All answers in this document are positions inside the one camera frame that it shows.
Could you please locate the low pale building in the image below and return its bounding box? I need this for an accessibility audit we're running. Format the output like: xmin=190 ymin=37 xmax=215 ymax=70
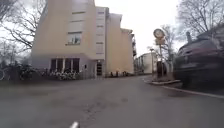
xmin=134 ymin=52 xmax=158 ymax=75

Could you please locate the grey asphalt road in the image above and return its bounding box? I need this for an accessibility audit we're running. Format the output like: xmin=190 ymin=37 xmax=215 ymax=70
xmin=0 ymin=75 xmax=224 ymax=128

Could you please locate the street lamp pole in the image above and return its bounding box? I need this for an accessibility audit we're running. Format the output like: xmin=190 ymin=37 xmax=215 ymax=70
xmin=148 ymin=47 xmax=156 ymax=76

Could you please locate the tall beige building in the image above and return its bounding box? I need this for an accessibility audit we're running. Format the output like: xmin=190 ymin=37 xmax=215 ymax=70
xmin=30 ymin=0 xmax=138 ymax=79

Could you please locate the round road sign on pole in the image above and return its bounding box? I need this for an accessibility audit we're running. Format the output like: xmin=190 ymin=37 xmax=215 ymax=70
xmin=152 ymin=28 xmax=168 ymax=80

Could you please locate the grey kerb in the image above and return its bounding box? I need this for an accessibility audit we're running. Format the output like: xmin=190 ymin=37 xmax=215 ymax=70
xmin=143 ymin=77 xmax=224 ymax=100

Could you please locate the row of bushes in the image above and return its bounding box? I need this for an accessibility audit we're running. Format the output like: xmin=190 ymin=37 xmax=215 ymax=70
xmin=0 ymin=63 xmax=96 ymax=82

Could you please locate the robot's own part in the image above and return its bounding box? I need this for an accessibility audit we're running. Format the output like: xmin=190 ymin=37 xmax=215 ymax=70
xmin=69 ymin=121 xmax=80 ymax=128

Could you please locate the dark red car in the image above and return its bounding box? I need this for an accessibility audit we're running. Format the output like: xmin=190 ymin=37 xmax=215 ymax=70
xmin=172 ymin=37 xmax=224 ymax=90

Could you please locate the bare tree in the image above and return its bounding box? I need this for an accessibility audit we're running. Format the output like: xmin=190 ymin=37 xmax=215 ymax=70
xmin=0 ymin=0 xmax=48 ymax=68
xmin=175 ymin=0 xmax=224 ymax=44

